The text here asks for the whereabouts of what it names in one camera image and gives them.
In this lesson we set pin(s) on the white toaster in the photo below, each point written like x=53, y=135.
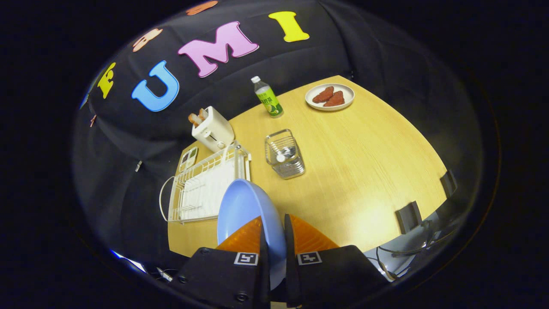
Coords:
x=214, y=128

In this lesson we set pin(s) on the white round plate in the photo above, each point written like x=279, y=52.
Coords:
x=349, y=95

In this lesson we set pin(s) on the black backdrop cloth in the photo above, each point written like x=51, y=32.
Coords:
x=300, y=56

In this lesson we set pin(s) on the green label drink bottle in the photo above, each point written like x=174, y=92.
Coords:
x=268, y=101

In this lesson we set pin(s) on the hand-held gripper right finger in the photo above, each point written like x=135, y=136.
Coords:
x=291, y=266

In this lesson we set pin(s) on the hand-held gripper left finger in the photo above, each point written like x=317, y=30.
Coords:
x=263, y=266

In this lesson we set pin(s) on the black table edge bracket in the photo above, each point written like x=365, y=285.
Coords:
x=448, y=183
x=408, y=217

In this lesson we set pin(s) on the small compartment tray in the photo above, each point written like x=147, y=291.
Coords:
x=188, y=159

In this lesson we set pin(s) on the blue plate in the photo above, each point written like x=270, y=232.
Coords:
x=244, y=206

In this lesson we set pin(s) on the toasted bread slice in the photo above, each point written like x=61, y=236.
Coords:
x=194, y=119
x=203, y=113

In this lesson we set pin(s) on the red meat slice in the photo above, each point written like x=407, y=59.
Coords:
x=324, y=95
x=335, y=99

